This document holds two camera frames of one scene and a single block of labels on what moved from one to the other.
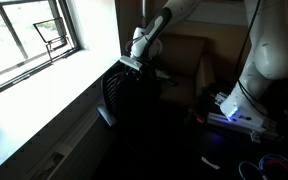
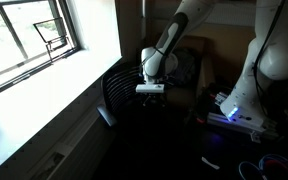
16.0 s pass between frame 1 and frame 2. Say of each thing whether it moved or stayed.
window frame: stayed
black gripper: moved
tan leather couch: stayed
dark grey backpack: moved
